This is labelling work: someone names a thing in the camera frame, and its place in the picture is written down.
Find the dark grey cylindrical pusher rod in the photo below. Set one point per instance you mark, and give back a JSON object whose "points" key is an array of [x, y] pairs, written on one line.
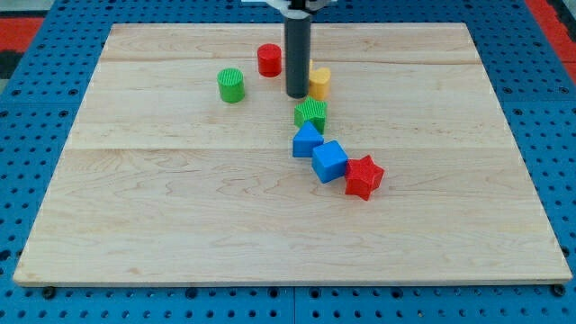
{"points": [[297, 49]]}

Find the white pusher mount bracket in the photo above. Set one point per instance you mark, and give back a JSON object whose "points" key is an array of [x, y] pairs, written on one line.
{"points": [[308, 6]]}

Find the green star block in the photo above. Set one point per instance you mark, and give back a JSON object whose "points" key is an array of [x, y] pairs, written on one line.
{"points": [[311, 110]]}

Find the red star block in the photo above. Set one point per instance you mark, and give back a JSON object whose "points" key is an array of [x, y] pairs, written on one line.
{"points": [[363, 177]]}

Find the red cylinder block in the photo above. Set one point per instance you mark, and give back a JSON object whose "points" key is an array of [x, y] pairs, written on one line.
{"points": [[269, 59]]}

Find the yellow heart block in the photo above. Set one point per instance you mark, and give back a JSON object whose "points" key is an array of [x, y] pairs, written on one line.
{"points": [[319, 82]]}

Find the green cylinder block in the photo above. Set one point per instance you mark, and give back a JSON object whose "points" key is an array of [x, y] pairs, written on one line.
{"points": [[231, 85]]}

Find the blue triangle block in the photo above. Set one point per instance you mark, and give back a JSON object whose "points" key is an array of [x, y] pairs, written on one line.
{"points": [[305, 140]]}

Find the blue cube block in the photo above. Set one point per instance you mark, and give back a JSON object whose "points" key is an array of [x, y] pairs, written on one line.
{"points": [[329, 161]]}

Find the light wooden board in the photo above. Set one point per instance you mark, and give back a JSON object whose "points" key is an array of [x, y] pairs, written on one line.
{"points": [[161, 183]]}

